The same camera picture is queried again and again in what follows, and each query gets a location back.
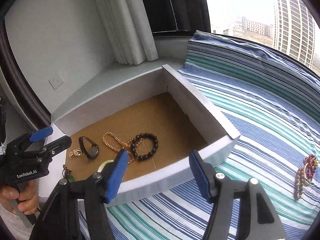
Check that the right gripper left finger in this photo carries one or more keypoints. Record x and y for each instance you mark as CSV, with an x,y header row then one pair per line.
x,y
59,217

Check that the white wall socket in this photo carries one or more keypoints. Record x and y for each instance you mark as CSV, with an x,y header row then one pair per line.
x,y
55,81

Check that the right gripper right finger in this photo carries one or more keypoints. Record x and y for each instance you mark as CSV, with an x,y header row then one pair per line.
x,y
257,216

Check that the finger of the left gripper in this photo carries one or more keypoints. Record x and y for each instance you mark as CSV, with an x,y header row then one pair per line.
x,y
57,146
41,134

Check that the white cardboard box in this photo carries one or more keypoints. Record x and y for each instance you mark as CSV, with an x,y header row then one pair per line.
x,y
161,102

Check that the black green bead charm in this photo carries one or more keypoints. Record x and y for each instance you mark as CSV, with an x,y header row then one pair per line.
x,y
66,173

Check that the red bead bracelet amber bead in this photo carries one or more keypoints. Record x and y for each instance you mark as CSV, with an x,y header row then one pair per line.
x,y
310,164

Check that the white fleece left sleeve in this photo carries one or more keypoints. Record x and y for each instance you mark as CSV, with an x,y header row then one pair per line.
x,y
15,225

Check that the pale jade bangle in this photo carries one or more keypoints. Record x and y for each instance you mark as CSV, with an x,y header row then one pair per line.
x,y
101,167

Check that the left hand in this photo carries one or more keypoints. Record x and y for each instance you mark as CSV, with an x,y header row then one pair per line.
x,y
28,198

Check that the black wrist watch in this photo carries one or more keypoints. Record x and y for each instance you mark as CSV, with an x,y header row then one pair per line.
x,y
88,147

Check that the white curtain left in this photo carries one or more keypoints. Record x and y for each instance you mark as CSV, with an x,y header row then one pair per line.
x,y
128,30

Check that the striped blue green bedsheet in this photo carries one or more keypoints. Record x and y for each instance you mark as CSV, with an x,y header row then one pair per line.
x,y
274,103

